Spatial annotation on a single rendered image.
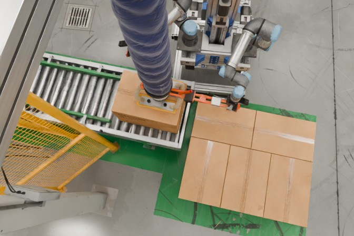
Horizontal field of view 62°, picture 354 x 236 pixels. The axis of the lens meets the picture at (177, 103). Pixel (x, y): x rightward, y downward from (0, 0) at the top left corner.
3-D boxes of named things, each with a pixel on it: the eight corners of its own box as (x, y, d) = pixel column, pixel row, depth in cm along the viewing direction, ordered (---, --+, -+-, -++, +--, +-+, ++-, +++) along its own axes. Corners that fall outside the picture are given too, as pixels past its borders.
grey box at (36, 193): (30, 192, 189) (2, 193, 161) (33, 184, 191) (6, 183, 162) (59, 199, 188) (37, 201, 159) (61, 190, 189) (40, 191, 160)
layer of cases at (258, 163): (178, 196, 313) (178, 197, 274) (196, 108, 340) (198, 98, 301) (291, 222, 303) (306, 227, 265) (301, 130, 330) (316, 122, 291)
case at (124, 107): (120, 120, 296) (110, 110, 258) (130, 84, 307) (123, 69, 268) (177, 134, 291) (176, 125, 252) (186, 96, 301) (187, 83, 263)
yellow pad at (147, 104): (136, 105, 246) (135, 103, 241) (139, 94, 248) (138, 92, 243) (175, 114, 243) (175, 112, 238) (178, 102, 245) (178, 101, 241)
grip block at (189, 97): (183, 101, 235) (183, 99, 230) (185, 89, 238) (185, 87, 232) (193, 103, 235) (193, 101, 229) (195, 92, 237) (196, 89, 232)
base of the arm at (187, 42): (182, 31, 268) (182, 25, 258) (198, 32, 267) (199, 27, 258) (180, 46, 264) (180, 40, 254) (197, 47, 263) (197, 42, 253)
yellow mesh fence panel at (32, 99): (59, 196, 329) (-138, 210, 128) (54, 189, 332) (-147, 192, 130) (120, 147, 343) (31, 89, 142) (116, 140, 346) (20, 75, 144)
